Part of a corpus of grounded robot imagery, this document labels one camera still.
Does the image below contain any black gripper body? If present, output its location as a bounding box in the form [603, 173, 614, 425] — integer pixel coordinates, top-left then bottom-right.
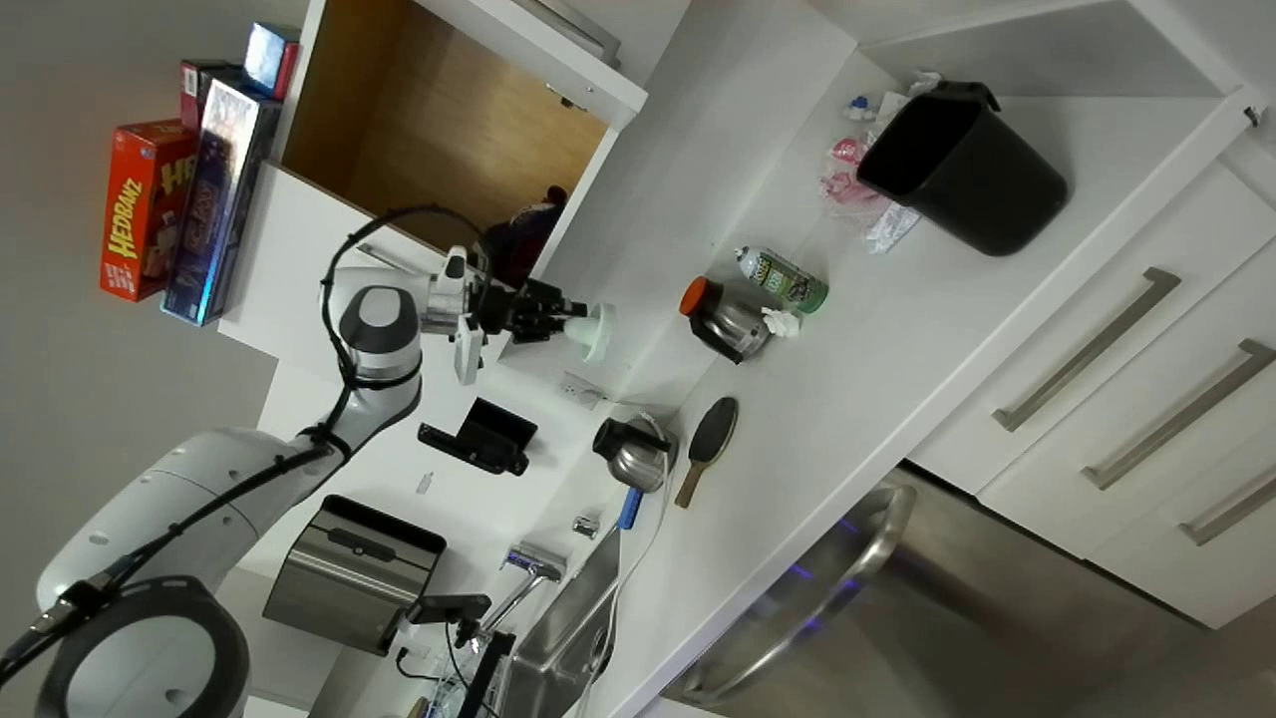
[471, 277, 569, 347]

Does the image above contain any white cupboard with wood interior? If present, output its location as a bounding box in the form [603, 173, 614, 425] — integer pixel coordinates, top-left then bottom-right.
[215, 0, 654, 451]

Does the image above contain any white cupboard door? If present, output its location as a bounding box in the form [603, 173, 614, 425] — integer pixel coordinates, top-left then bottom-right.
[419, 0, 654, 131]

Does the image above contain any black boxy device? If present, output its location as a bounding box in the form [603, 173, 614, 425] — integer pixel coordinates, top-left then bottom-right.
[415, 391, 544, 482]

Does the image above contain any steel kettle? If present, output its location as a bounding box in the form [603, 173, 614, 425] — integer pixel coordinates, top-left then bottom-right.
[588, 409, 683, 499]

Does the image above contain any glass jar with orange lid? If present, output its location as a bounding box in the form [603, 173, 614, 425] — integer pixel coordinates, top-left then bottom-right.
[677, 272, 778, 369]

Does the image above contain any small white bottle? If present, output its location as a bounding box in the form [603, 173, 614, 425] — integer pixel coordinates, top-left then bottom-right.
[759, 304, 806, 345]

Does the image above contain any green bottle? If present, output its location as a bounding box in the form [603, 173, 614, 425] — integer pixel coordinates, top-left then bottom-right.
[734, 244, 832, 325]

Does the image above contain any pink packet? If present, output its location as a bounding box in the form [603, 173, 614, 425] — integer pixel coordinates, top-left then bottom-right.
[821, 129, 885, 211]

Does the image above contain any stainless steel toaster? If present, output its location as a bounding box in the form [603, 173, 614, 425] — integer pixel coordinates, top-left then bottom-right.
[261, 490, 451, 660]

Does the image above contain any blue board game box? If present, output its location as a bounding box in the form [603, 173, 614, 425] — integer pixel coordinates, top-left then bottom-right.
[161, 75, 283, 333]

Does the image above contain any white packet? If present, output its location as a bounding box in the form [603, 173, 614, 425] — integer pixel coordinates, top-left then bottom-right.
[861, 203, 925, 260]

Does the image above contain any black faucet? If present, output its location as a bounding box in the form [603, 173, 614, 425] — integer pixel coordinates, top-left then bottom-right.
[392, 591, 521, 718]

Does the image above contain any blue and red box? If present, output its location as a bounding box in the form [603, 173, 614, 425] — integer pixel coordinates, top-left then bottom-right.
[239, 20, 303, 108]

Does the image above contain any dark red game box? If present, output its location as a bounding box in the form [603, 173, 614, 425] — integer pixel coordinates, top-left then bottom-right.
[175, 55, 257, 135]

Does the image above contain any red Jenga box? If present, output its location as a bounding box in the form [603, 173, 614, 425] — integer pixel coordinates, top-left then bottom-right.
[94, 117, 203, 308]

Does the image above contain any black waste bin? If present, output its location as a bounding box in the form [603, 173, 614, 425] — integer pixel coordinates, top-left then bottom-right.
[855, 75, 1071, 262]

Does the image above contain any stainless steel dishwasher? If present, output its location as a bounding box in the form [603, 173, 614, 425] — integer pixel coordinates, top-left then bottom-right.
[657, 459, 1276, 718]

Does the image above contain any white drawer cabinet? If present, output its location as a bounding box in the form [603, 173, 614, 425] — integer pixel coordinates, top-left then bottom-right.
[912, 123, 1276, 636]

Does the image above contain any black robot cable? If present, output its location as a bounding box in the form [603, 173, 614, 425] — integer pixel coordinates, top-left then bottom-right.
[0, 199, 498, 671]

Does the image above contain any curved steel dishwasher handle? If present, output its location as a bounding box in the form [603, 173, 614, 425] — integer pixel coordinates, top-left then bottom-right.
[673, 480, 918, 706]

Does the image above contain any steel drawer handle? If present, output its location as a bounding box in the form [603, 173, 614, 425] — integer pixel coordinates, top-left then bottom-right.
[990, 262, 1183, 437]
[1078, 337, 1276, 496]
[1175, 459, 1276, 552]

